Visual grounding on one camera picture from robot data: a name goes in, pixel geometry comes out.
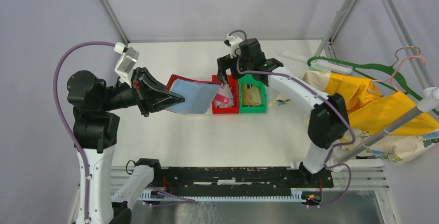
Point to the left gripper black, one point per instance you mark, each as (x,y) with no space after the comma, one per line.
(145,85)

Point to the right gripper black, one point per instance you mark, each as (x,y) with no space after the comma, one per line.
(223,63)

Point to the red leather card holder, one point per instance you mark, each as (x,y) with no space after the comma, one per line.
(181,85)

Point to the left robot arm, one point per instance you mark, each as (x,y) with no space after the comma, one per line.
(95,132)

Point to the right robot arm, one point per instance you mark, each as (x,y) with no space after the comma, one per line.
(328,118)

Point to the white cards in red bin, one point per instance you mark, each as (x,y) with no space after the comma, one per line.
(224,100)

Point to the gold cards in green bin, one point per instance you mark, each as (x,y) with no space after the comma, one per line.
(251,96)

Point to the red plastic bin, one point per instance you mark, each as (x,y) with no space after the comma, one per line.
(235,109)

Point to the green plastic bin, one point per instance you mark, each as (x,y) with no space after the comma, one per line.
(248,79)

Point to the white plastic bin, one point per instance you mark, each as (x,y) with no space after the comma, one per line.
(201,96)

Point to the yellow patterned cloth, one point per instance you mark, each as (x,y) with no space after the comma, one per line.
(370,112)

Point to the green clothes hanger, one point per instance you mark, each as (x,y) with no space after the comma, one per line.
(329,63)

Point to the pink clothes hanger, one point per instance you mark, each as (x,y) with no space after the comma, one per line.
(418,56)

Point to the white hanger rack stand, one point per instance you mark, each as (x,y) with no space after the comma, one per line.
(377,123)

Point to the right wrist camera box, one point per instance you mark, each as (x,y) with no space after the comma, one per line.
(232,42)

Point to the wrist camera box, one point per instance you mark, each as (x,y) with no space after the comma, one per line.
(125,65)
(232,42)

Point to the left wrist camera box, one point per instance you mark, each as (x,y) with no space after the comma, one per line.
(125,65)

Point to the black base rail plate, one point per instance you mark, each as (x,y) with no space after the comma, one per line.
(238,181)

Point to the white cable duct strip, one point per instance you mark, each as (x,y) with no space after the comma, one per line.
(295,197)

